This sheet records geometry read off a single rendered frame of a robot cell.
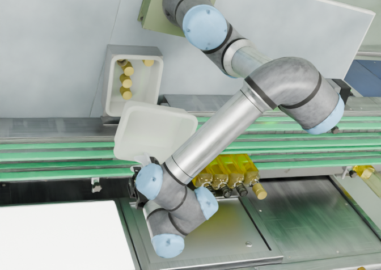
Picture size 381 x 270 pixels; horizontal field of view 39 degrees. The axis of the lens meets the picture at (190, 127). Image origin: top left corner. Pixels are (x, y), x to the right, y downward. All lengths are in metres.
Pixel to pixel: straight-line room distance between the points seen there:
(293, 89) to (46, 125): 0.93
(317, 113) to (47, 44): 0.90
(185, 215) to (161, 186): 0.11
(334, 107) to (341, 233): 0.84
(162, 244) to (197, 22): 0.60
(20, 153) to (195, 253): 0.62
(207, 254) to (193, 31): 0.68
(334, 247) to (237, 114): 0.89
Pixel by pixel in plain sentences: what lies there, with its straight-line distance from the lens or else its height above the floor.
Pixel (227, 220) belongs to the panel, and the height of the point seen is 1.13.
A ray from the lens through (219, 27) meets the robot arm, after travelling 1.53.
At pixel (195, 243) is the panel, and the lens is 1.74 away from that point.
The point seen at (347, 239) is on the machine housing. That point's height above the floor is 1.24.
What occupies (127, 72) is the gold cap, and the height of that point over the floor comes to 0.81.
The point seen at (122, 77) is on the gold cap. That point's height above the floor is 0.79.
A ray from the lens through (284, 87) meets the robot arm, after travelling 1.19.
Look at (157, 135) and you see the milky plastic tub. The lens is 1.64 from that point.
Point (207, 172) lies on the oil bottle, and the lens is 1.78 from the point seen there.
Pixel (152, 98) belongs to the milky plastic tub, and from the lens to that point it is 1.84.
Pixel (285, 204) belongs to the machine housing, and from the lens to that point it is 2.08.
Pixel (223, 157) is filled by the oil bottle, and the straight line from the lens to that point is 1.88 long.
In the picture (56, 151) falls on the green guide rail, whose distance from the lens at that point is 1.75.
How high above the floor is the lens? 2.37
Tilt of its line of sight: 52 degrees down
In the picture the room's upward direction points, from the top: 150 degrees clockwise
